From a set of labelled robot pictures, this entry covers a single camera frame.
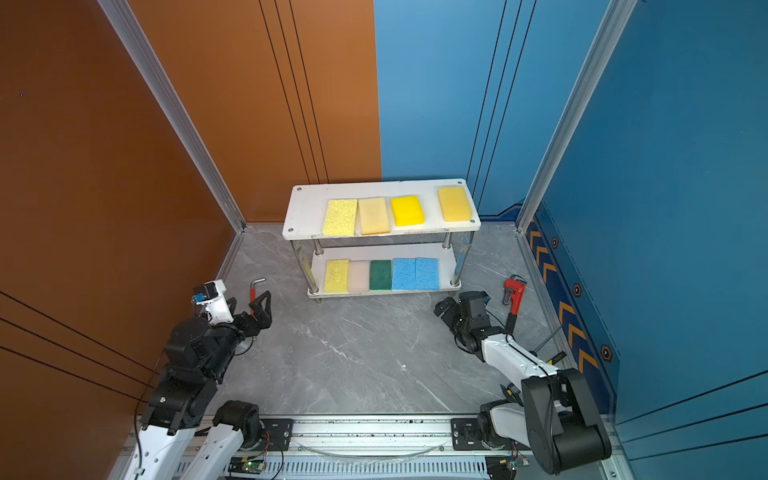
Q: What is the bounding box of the yellow black caliper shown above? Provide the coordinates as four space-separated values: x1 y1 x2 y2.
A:
547 351 567 365

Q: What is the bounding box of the white two-tier shelf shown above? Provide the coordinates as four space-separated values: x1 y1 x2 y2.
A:
283 179 481 300

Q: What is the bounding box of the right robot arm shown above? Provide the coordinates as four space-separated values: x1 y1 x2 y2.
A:
433 291 612 475

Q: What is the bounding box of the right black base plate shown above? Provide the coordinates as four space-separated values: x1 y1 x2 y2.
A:
450 417 495 451

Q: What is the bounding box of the green circuit board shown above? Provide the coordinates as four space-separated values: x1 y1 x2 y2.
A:
485 456 530 480
227 457 265 477

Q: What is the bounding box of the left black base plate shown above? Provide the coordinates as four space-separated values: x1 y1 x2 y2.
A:
242 417 294 453

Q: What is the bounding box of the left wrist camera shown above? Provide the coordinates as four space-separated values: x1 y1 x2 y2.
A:
192 279 234 326

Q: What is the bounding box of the green scouring sponge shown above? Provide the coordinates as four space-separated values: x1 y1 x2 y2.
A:
369 260 392 291

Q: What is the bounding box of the bright yellow foam sponge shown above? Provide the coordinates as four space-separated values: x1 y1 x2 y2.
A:
390 196 425 228

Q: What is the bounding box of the golden yellow sponge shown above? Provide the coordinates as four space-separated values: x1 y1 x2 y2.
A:
438 186 473 223

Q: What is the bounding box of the red pipe wrench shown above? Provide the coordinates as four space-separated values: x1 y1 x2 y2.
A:
502 274 527 335

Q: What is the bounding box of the blue cellulose sponge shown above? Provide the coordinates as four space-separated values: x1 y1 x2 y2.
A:
414 258 440 291
391 258 416 291

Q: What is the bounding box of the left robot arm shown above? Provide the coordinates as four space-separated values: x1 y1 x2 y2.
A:
125 280 273 479

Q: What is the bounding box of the right green circuit board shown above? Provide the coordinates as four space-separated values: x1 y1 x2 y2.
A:
485 456 530 480

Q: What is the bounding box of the left green circuit board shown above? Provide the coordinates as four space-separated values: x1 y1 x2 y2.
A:
227 457 265 477

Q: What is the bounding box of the pale yellow orange-backed sponge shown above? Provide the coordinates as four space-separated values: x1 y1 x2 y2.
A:
358 197 390 235

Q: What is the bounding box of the black yellow screwdriver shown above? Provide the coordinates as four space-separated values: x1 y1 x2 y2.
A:
532 327 562 355

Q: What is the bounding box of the light yellow cellulose sponge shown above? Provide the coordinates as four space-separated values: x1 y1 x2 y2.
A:
322 199 358 237

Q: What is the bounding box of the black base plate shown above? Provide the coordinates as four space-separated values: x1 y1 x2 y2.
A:
450 417 495 451
242 417 294 453

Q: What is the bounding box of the beige foam sponge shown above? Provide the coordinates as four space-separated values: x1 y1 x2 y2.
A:
347 261 370 293

